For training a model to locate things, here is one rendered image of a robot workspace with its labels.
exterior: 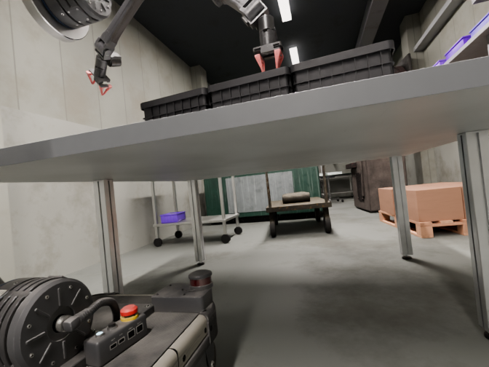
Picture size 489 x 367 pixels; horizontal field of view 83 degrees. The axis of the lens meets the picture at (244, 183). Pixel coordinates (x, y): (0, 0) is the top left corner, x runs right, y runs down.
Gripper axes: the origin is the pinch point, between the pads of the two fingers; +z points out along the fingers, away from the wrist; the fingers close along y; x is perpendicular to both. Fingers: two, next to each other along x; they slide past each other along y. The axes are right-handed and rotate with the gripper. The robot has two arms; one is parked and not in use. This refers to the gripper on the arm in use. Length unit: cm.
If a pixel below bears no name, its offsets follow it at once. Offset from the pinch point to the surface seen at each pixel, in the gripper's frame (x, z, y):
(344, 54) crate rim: 10.5, 3.3, -24.8
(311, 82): 9.4, 9.0, -14.5
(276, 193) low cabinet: -311, 65, 75
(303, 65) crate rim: 10.4, 3.5, -12.9
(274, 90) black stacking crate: 9.3, 9.2, -2.8
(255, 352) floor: 13, 96, 11
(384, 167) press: -341, 41, -79
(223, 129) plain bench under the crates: 55, 28, -3
